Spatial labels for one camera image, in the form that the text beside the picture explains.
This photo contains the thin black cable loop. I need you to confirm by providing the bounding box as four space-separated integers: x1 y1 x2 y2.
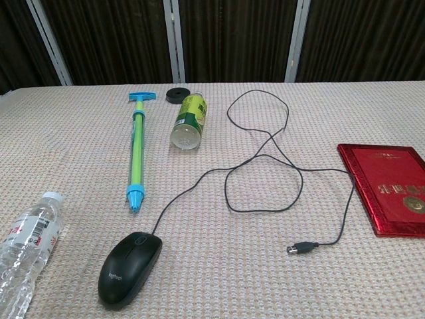
151 89 355 257

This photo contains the black computer mouse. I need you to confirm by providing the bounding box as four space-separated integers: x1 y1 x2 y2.
97 231 163 310

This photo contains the green label plastic bottle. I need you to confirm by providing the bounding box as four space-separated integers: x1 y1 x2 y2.
170 91 209 150

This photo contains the black round disc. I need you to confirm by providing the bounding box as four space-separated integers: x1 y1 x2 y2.
165 87 191 104

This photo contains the green and blue water pump toy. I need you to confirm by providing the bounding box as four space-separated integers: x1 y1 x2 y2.
126 91 156 213

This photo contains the beige woven tablecloth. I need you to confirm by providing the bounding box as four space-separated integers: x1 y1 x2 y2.
0 79 425 319

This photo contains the dark pleated curtain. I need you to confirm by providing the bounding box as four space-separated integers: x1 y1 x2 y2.
0 0 425 96

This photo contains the red certificate booklet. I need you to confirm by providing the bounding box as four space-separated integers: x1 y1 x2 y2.
337 143 425 239

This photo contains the clear plastic water bottle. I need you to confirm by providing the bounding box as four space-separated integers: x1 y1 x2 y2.
0 191 64 319

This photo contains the white frame post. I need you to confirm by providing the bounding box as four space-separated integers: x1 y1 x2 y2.
284 0 311 83
26 0 73 86
165 0 186 84

